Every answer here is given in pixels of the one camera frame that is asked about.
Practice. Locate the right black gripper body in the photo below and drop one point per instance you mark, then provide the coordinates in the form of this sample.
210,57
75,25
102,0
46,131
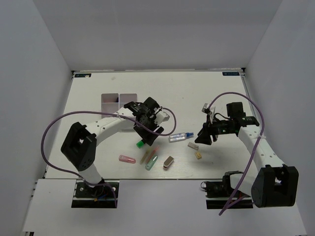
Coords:
220,127

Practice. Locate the clear blue spray bottle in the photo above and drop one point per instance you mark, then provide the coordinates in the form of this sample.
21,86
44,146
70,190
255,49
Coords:
180,137

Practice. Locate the white dirty eraser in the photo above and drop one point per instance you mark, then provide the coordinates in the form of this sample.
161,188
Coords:
193,146

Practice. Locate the left blue table label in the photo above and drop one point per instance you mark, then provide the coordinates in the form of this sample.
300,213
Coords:
82,75

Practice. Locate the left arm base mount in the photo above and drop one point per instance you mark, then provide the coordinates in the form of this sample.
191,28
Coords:
85,196

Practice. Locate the green correction tape dispenser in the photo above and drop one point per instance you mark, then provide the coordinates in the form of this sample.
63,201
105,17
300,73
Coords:
152,161

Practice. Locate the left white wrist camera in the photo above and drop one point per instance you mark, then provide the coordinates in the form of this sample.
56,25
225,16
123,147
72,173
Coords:
161,116

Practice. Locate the orange highlighter pen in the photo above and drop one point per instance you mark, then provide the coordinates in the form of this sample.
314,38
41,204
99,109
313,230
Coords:
153,152

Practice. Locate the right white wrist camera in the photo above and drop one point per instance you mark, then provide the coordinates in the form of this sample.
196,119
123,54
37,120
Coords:
210,112

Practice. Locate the pink correction tape dispenser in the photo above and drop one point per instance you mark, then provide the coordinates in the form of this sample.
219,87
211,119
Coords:
127,159

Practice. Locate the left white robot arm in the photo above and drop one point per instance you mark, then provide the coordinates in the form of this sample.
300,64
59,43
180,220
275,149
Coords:
79,146

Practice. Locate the white compartment organizer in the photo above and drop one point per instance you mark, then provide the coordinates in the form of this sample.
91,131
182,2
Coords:
109,102
125,98

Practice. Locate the small yellow eraser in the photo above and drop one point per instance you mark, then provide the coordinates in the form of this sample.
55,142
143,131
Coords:
198,155

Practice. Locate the brown white stamp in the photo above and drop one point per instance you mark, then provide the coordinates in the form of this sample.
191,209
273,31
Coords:
168,162

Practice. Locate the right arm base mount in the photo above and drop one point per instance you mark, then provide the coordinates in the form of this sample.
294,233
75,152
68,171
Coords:
216,196

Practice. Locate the right white compartment organizer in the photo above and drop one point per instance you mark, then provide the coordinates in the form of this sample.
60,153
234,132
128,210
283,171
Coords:
125,98

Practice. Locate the right blue table label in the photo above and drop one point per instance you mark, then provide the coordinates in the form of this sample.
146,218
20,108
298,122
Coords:
230,73

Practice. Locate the yellow highlighter pen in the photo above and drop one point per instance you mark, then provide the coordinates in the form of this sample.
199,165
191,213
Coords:
144,157

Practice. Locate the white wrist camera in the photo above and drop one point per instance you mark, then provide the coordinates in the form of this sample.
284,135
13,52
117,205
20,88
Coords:
210,112
161,116

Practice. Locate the green black highlighter marker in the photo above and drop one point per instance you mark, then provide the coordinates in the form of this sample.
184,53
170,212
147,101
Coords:
140,144

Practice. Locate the left white compartment organizer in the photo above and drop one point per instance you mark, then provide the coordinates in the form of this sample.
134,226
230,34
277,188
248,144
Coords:
109,102

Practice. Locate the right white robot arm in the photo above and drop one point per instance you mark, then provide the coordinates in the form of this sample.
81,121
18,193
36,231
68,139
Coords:
276,183

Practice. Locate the blue table label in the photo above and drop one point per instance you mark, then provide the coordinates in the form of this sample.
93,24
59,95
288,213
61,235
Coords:
230,73
82,75

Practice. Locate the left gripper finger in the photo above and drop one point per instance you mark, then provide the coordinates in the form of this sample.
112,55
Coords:
143,133
152,137

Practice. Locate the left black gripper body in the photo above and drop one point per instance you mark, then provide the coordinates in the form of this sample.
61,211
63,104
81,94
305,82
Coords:
150,123

